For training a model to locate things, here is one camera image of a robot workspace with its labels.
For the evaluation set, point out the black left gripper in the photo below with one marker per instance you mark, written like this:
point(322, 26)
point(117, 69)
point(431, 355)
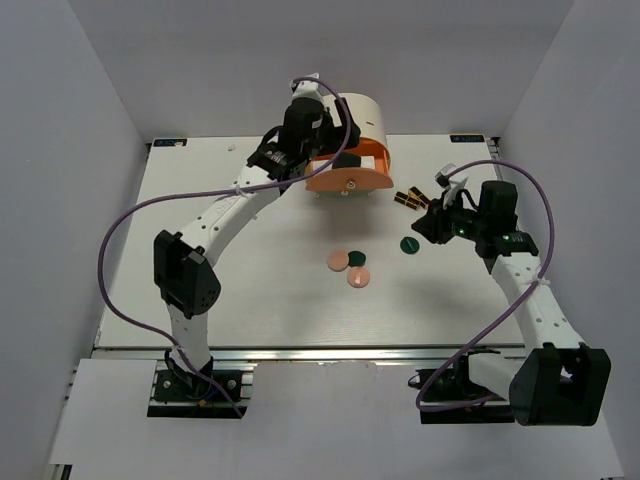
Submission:
point(341, 138)

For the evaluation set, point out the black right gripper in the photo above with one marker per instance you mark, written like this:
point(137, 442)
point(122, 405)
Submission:
point(433, 224)

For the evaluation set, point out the green round compact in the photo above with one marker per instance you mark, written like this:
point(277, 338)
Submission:
point(409, 245)

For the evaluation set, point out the orange top drawer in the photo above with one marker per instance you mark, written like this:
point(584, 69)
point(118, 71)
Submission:
point(355, 178)

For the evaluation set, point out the peach puff with ribbon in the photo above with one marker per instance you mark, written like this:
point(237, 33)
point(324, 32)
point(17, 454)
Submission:
point(358, 277)

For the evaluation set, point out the peach powder puff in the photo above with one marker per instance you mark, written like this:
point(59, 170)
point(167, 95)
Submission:
point(338, 260)

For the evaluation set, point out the black square compact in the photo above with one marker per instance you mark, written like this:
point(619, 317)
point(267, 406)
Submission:
point(347, 160)

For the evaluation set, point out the white square compact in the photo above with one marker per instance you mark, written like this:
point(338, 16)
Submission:
point(320, 165)

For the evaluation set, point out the pink square compact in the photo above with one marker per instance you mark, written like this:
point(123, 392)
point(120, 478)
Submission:
point(368, 162)

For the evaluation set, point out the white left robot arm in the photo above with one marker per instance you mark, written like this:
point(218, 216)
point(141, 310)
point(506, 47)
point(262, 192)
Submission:
point(184, 261)

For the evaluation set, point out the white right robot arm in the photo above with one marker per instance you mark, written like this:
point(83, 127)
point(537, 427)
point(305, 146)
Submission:
point(561, 381)

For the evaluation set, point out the black gold lipstick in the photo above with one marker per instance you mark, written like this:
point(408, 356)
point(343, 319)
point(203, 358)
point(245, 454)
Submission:
point(407, 200)
point(417, 194)

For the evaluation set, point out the cream round drawer organizer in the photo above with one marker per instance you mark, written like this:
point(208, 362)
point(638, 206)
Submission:
point(368, 116)

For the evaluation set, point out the grey bottom drawer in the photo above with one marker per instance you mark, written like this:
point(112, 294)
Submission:
point(344, 194)

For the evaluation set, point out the dark green powder puff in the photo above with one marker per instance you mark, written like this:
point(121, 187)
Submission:
point(356, 258)

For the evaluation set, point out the left blue table label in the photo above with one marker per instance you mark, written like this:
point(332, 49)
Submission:
point(169, 143)

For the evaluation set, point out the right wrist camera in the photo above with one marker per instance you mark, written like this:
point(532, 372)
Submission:
point(452, 182)

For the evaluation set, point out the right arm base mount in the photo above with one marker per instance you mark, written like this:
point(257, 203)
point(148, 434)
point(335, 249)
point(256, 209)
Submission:
point(454, 386)

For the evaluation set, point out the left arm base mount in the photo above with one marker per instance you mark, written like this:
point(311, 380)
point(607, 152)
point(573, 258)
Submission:
point(177, 393)

